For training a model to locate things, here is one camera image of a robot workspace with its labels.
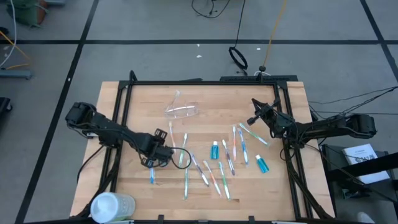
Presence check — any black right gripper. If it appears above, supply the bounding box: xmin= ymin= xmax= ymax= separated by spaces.
xmin=246 ymin=98 xmax=297 ymax=138

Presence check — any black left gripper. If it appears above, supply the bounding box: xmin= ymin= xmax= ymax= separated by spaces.
xmin=136 ymin=128 xmax=168 ymax=169

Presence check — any orange toothbrush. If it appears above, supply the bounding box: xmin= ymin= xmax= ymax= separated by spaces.
xmin=231 ymin=125 xmax=238 ymax=162
xmin=169 ymin=121 xmax=177 ymax=152
xmin=202 ymin=159 xmax=223 ymax=197

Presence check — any clear plastic cup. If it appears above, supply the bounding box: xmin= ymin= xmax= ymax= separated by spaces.
xmin=164 ymin=104 xmax=199 ymax=119

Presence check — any white round wipes tub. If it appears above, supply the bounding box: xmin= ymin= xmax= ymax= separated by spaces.
xmin=90 ymin=192 xmax=137 ymax=224

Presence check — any white printed booklet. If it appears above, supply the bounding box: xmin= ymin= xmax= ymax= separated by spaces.
xmin=341 ymin=143 xmax=391 ymax=185

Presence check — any black side cart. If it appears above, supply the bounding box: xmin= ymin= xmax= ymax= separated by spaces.
xmin=319 ymin=143 xmax=398 ymax=224

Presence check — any person's foot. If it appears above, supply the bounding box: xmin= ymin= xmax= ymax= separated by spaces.
xmin=356 ymin=212 xmax=376 ymax=224

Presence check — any black chair base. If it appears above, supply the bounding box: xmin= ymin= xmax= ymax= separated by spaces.
xmin=0 ymin=96 xmax=13 ymax=125

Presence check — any grey metal stand foot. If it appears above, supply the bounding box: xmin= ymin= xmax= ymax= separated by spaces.
xmin=0 ymin=68 xmax=33 ymax=80

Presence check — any green bag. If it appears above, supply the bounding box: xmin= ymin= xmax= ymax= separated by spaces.
xmin=6 ymin=0 xmax=50 ymax=28

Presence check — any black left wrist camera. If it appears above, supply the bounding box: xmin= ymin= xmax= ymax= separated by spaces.
xmin=161 ymin=145 xmax=175 ymax=161

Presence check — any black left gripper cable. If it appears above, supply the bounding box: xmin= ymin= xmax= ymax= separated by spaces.
xmin=169 ymin=146 xmax=193 ymax=170

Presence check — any black metal table frame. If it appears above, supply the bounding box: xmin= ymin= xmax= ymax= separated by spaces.
xmin=74 ymin=70 xmax=336 ymax=224

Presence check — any black coiled hanging cable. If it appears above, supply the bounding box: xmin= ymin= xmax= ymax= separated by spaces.
xmin=228 ymin=0 xmax=249 ymax=75

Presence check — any black arm base cable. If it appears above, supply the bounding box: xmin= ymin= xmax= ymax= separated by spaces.
xmin=76 ymin=144 xmax=105 ymax=185

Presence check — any yellow hanging cable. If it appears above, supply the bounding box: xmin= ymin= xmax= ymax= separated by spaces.
xmin=262 ymin=0 xmax=289 ymax=68

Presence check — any black floor cable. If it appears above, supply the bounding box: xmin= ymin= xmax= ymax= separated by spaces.
xmin=190 ymin=0 xmax=231 ymax=19

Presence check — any black cable bundle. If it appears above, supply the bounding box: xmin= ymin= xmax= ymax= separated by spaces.
xmin=307 ymin=85 xmax=398 ymax=116

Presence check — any orange floor cable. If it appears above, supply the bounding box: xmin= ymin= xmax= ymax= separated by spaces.
xmin=0 ymin=29 xmax=32 ymax=70

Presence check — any white floor cable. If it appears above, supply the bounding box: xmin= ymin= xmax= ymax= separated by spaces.
xmin=0 ymin=0 xmax=17 ymax=68

